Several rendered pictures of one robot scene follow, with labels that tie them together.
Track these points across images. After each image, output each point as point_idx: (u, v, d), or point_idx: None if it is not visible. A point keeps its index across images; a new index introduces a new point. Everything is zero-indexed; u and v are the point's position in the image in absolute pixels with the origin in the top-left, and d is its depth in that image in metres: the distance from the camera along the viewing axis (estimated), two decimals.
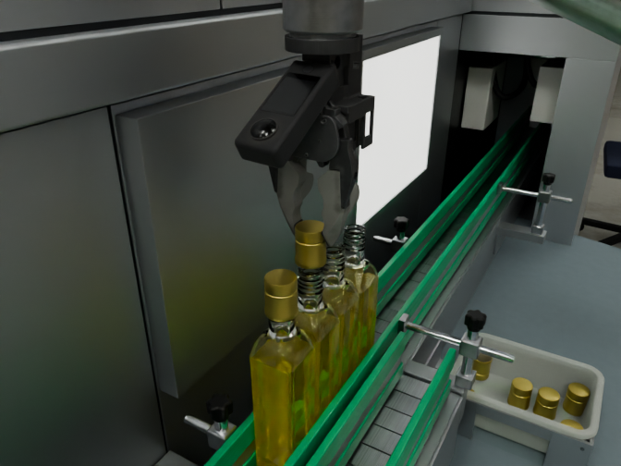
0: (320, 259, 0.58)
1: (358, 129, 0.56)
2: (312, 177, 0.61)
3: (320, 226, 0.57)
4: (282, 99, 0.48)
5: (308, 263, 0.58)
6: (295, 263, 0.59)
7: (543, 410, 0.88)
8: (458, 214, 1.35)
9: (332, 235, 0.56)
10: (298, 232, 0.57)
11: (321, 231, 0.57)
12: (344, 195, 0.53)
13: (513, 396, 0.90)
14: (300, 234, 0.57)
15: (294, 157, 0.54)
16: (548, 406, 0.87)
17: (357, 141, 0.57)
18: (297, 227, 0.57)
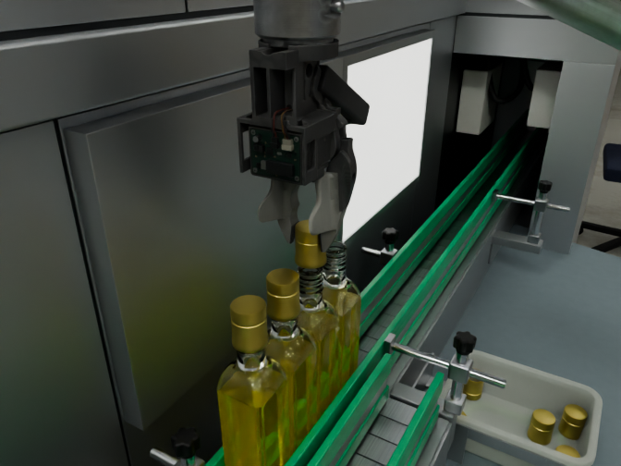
0: (292, 311, 0.55)
1: None
2: (309, 222, 0.51)
3: (292, 277, 0.54)
4: None
5: (280, 315, 0.55)
6: (267, 313, 0.56)
7: (538, 435, 0.84)
8: (452, 223, 1.30)
9: (289, 223, 0.59)
10: (269, 284, 0.54)
11: (293, 283, 0.53)
12: None
13: (319, 248, 0.57)
14: (271, 286, 0.54)
15: None
16: (543, 430, 0.83)
17: (259, 163, 0.51)
18: (268, 278, 0.54)
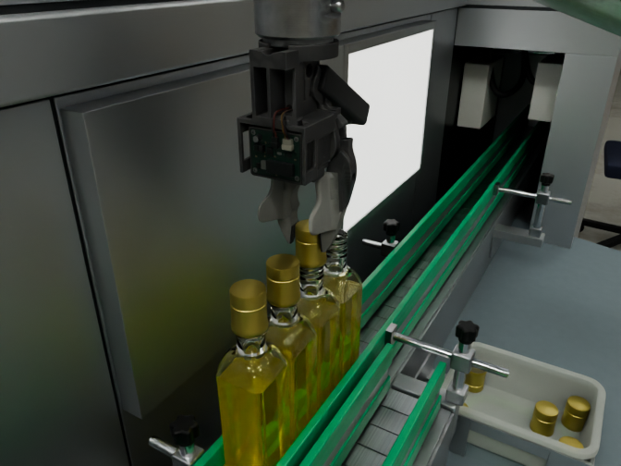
0: (293, 296, 0.54)
1: None
2: (309, 222, 0.51)
3: (292, 262, 0.53)
4: None
5: (281, 301, 0.54)
6: (267, 300, 0.55)
7: (541, 426, 0.83)
8: (453, 216, 1.30)
9: (289, 223, 0.59)
10: (269, 269, 0.53)
11: (294, 267, 0.53)
12: None
13: (319, 247, 0.57)
14: (272, 271, 0.53)
15: None
16: (546, 422, 0.82)
17: (259, 162, 0.51)
18: (268, 263, 0.53)
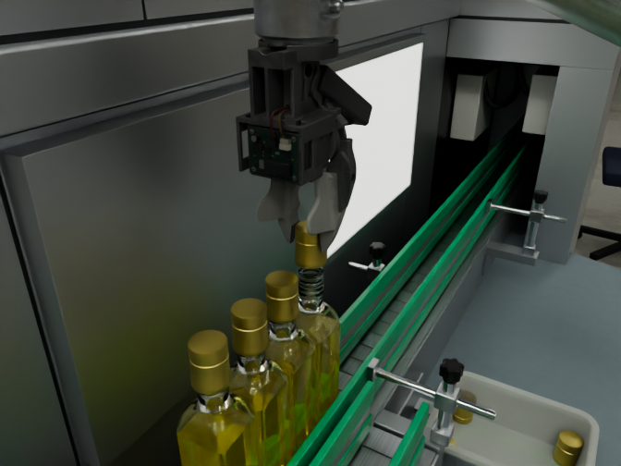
0: (260, 345, 0.50)
1: None
2: (307, 222, 0.51)
3: (259, 309, 0.50)
4: None
5: (247, 350, 0.50)
6: (233, 348, 0.51)
7: None
8: (444, 233, 1.26)
9: (289, 223, 0.59)
10: (233, 317, 0.49)
11: (260, 315, 0.49)
12: None
13: (289, 302, 0.54)
14: (236, 319, 0.49)
15: None
16: None
17: (258, 162, 0.51)
18: (233, 311, 0.49)
